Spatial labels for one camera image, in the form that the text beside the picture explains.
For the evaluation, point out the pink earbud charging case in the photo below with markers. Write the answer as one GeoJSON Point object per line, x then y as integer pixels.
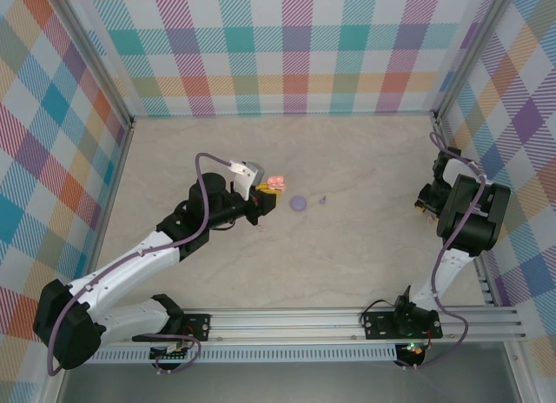
{"type": "Point", "coordinates": [276, 181]}

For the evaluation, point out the purple earbud charging case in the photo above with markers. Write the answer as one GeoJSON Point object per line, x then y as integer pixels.
{"type": "Point", "coordinates": [298, 203]}

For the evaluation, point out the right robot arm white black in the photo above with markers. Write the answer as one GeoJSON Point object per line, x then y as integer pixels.
{"type": "Point", "coordinates": [473, 220]}

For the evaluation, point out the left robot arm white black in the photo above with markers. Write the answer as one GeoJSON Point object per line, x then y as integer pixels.
{"type": "Point", "coordinates": [126, 268]}

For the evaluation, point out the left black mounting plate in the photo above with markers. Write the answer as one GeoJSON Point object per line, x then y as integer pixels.
{"type": "Point", "coordinates": [197, 325]}

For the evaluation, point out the black mounting plate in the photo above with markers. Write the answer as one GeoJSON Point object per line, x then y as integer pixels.
{"type": "Point", "coordinates": [378, 327]}
{"type": "Point", "coordinates": [197, 325]}

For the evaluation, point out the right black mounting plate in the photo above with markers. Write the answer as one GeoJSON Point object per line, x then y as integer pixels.
{"type": "Point", "coordinates": [378, 327]}

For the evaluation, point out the right control circuit board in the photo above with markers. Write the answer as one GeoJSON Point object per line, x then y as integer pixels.
{"type": "Point", "coordinates": [412, 350]}

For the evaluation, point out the control circuit board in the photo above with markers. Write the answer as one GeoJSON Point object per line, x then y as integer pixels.
{"type": "Point", "coordinates": [171, 353]}
{"type": "Point", "coordinates": [412, 350]}

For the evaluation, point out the left control circuit board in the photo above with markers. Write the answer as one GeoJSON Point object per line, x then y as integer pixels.
{"type": "Point", "coordinates": [171, 353]}

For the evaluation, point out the right aluminium side rail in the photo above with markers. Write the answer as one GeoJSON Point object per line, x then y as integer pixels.
{"type": "Point", "coordinates": [486, 286]}

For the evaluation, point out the aluminium side rail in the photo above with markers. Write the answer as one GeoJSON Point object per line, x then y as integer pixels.
{"type": "Point", "coordinates": [486, 286]}
{"type": "Point", "coordinates": [108, 194]}

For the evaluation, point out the left aluminium side rail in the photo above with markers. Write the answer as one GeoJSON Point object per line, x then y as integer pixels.
{"type": "Point", "coordinates": [108, 194]}

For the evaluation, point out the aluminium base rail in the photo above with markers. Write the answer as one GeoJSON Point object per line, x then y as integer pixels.
{"type": "Point", "coordinates": [282, 322]}

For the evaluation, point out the right aluminium corner post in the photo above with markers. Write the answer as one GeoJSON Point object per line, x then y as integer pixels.
{"type": "Point", "coordinates": [473, 51]}

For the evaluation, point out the aluminium corner post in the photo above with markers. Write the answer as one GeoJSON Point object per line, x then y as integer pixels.
{"type": "Point", "coordinates": [93, 55]}
{"type": "Point", "coordinates": [473, 51]}

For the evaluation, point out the grey metal base plate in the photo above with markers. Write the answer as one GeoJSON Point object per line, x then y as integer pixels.
{"type": "Point", "coordinates": [282, 383]}

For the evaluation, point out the left aluminium corner post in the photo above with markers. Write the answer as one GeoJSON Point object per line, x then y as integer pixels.
{"type": "Point", "coordinates": [93, 55]}

